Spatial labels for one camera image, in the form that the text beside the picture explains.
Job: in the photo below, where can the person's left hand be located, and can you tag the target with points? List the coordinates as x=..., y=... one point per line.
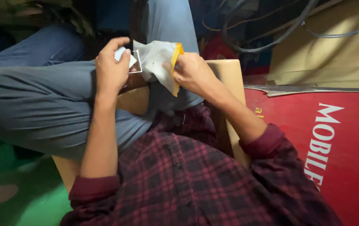
x=110, y=70

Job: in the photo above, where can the person's right hand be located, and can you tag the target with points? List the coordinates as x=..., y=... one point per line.
x=195, y=73

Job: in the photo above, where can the person's right fingers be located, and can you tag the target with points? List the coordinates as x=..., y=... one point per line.
x=179, y=70

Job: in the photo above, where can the clear plastic zip bag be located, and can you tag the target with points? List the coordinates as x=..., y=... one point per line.
x=159, y=62

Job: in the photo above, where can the small white card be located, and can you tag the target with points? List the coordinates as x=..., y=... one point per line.
x=123, y=56

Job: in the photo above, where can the red cloth bag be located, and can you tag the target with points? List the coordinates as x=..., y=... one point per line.
x=220, y=47

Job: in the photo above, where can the wooden stool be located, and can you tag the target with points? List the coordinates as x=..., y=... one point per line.
x=226, y=94

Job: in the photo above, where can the maroon plaid shirt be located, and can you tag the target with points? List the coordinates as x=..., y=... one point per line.
x=195, y=179

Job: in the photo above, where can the grey trousers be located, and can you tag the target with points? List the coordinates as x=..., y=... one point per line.
x=60, y=100

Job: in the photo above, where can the tan cardboard sheet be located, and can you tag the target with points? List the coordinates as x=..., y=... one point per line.
x=327, y=53

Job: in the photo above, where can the red sign board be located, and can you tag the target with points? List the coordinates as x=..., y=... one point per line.
x=320, y=150

